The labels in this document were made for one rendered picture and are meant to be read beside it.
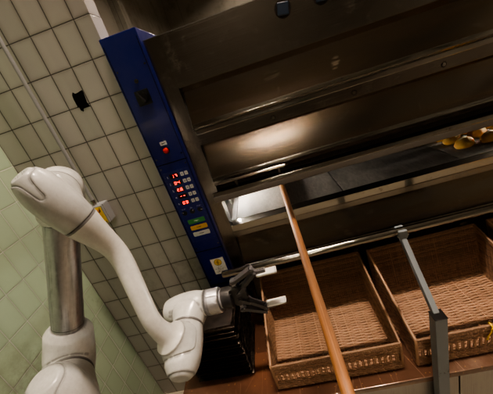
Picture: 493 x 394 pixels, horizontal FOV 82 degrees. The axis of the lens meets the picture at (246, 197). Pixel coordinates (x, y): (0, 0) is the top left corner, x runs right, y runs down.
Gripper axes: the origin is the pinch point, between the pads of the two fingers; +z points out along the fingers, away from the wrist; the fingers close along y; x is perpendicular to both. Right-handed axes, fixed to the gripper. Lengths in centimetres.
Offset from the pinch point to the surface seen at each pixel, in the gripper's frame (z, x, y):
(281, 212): 7, -54, 1
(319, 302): 11.6, 13.0, -1.4
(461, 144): 106, -69, -1
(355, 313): 30, -35, 61
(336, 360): 11.1, 31.2, -1.2
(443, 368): 49, 7, 49
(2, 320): -111, -7, -9
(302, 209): 18, -53, 3
